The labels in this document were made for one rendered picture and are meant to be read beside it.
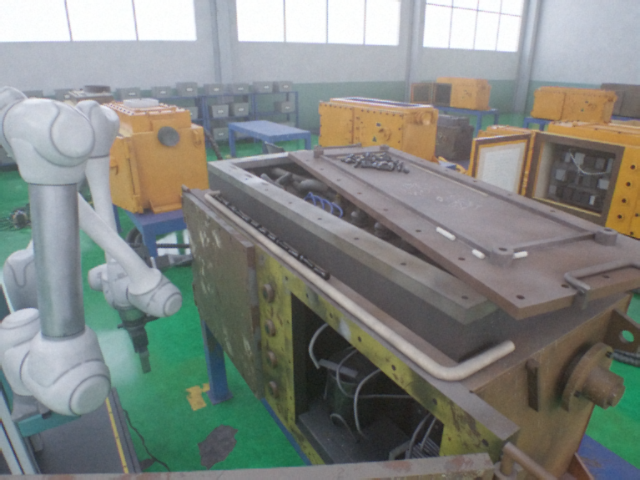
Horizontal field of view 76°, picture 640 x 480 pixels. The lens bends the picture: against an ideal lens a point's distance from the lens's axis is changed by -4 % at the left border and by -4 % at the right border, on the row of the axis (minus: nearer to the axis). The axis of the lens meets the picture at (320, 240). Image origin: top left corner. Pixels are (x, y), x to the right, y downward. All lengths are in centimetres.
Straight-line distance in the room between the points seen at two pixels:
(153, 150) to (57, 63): 664
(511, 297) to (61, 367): 99
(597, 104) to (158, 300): 930
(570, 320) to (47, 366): 116
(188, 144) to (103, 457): 237
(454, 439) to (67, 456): 160
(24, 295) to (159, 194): 196
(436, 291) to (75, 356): 85
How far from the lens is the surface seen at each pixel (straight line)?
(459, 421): 73
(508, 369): 81
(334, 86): 1224
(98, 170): 166
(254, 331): 136
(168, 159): 354
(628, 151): 342
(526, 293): 77
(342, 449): 125
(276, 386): 139
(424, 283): 79
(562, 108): 1022
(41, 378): 123
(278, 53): 1134
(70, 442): 209
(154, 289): 131
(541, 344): 89
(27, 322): 136
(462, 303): 74
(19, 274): 179
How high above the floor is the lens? 171
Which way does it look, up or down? 23 degrees down
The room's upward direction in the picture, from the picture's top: straight up
